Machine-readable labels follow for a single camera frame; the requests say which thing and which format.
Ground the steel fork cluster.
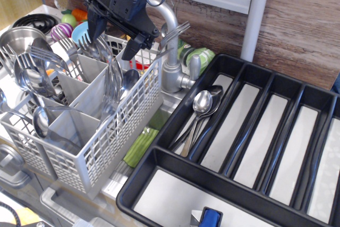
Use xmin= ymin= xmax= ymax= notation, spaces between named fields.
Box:
xmin=29 ymin=46 xmax=72 ymax=76
xmin=98 ymin=58 xmax=123 ymax=129

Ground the steel spoon front basket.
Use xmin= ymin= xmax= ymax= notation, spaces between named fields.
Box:
xmin=32 ymin=106 xmax=81 ymax=155

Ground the steel fork back left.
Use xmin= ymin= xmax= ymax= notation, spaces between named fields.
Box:
xmin=58 ymin=38 xmax=85 ymax=81

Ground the steel fork left cluster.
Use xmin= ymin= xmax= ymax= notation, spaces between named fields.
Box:
xmin=29 ymin=46 xmax=72 ymax=76

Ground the green striped cloth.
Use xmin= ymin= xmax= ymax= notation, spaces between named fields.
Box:
xmin=123 ymin=127 xmax=159 ymax=168

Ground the black stove burner coil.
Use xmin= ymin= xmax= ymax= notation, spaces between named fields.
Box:
xmin=12 ymin=14 xmax=58 ymax=35

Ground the steel fork back middle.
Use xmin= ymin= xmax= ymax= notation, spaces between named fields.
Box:
xmin=78 ymin=34 xmax=100 ymax=60

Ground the steel spoon right compartment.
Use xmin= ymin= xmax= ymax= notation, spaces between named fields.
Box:
xmin=120 ymin=69 xmax=140 ymax=100

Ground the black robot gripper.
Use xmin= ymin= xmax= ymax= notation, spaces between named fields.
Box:
xmin=85 ymin=0 xmax=159 ymax=61

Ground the small steel spoon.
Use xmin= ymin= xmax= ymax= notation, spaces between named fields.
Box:
xmin=95 ymin=36 xmax=114 ymax=75

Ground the orange toy carrot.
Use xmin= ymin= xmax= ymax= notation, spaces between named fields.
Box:
xmin=61 ymin=9 xmax=88 ymax=22

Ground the green toy apple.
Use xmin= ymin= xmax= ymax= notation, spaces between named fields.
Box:
xmin=61 ymin=14 xmax=77 ymax=28

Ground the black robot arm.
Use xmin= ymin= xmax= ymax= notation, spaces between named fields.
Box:
xmin=85 ymin=0 xmax=160 ymax=61

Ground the black cutlery tray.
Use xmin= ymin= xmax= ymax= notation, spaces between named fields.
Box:
xmin=116 ymin=54 xmax=339 ymax=226

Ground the large steel spoon left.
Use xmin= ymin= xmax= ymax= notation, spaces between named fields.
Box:
xmin=16 ymin=53 xmax=56 ymax=100

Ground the dark steel spoon in tray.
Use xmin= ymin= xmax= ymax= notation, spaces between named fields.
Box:
xmin=169 ymin=85 xmax=223 ymax=150

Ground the red toy item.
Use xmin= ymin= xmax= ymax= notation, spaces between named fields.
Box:
xmin=130 ymin=61 xmax=149 ymax=71

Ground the grey plastic cutlery basket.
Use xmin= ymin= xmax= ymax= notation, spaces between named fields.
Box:
xmin=0 ymin=34 xmax=164 ymax=200

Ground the steel fork cluster middle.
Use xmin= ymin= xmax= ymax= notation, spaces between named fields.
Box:
xmin=98 ymin=58 xmax=123 ymax=129

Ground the green can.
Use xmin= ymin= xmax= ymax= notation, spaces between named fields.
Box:
xmin=177 ymin=39 xmax=194 ymax=66

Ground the purple toy onion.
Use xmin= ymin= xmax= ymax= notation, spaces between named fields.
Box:
xmin=50 ymin=23 xmax=73 ymax=42

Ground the white metal pole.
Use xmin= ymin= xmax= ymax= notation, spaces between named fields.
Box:
xmin=240 ymin=0 xmax=267 ymax=62

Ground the steel pot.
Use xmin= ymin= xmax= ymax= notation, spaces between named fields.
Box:
xmin=1 ymin=26 xmax=46 ymax=55

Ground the light blue bowl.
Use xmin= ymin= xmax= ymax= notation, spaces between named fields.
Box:
xmin=71 ymin=21 xmax=88 ymax=46

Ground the green toy cabbage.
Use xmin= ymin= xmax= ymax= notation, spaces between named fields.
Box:
xmin=185 ymin=47 xmax=215 ymax=73

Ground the blue clip object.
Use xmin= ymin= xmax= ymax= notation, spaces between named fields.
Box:
xmin=190 ymin=207 xmax=223 ymax=227

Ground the grey toy faucet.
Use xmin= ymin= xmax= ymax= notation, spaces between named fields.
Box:
xmin=147 ymin=0 xmax=201 ymax=93

